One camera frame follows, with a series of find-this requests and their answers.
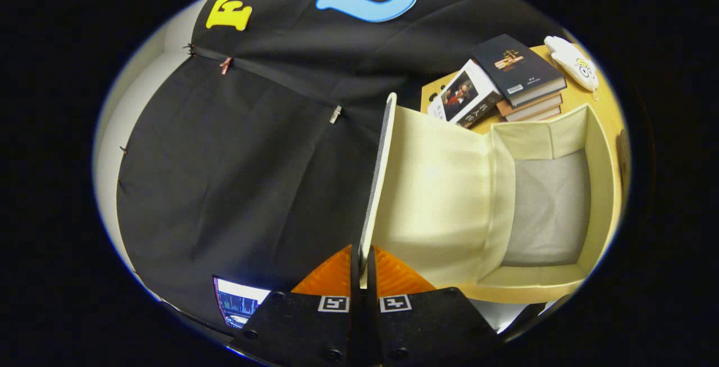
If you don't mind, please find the computer monitor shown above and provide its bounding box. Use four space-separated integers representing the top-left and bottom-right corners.
213 276 271 329

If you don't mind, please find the brown book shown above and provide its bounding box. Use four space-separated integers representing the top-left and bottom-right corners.
506 106 562 124
496 93 563 123

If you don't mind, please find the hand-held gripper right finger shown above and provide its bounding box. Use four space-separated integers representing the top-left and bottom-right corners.
364 245 502 367

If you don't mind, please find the white plush toy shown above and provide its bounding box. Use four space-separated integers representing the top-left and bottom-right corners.
544 35 600 101

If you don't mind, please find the grey fabric storage box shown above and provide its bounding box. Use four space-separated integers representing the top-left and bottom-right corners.
358 93 623 305

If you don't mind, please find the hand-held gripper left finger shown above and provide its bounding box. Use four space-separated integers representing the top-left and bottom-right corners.
227 243 363 367

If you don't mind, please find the dark blue book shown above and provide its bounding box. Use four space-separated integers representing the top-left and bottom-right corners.
471 34 567 108

